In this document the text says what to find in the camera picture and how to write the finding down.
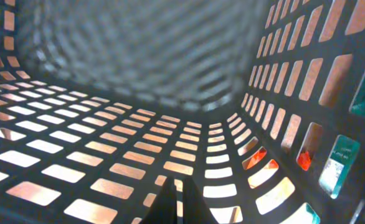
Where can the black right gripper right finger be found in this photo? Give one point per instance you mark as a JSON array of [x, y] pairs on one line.
[[195, 210]]

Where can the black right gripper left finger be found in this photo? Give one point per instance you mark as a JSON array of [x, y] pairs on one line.
[[164, 207]]

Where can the grey plastic laundry basket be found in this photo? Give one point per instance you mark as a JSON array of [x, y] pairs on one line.
[[101, 101]]

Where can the green Nescafe coffee bag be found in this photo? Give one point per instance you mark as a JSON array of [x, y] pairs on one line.
[[329, 121]]

